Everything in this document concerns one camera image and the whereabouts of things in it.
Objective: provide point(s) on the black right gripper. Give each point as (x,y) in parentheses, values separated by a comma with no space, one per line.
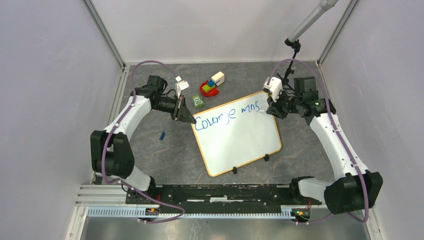
(276,111)

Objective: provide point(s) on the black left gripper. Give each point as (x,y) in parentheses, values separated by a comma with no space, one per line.
(181,112)

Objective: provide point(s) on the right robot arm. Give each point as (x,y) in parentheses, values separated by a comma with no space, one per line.
(355,187)

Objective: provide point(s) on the yellow framed whiteboard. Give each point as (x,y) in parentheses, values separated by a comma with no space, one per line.
(235,134)

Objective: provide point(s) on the lime green toy brick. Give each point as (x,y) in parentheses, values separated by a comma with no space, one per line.
(206,88)

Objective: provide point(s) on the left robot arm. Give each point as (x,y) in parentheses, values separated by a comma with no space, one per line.
(111,152)

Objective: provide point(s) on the green owl toy block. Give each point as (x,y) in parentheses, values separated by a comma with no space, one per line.
(198,102)

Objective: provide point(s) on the red toy boat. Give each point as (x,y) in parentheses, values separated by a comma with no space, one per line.
(211,93)

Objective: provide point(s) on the blue marker cap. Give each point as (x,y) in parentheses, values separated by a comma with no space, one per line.
(162,135)

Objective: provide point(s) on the blue toy brick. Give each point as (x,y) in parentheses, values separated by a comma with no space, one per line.
(211,83)

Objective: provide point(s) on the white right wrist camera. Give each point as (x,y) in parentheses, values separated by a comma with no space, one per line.
(273,87)

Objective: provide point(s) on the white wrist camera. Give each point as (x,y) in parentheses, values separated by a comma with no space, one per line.
(273,87)
(180,85)

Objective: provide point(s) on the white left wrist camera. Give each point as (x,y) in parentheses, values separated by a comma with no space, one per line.
(180,85)

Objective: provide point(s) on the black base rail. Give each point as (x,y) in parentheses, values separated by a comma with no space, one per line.
(219,199)

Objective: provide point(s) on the white toy brick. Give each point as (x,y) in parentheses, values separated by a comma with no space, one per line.
(218,78)

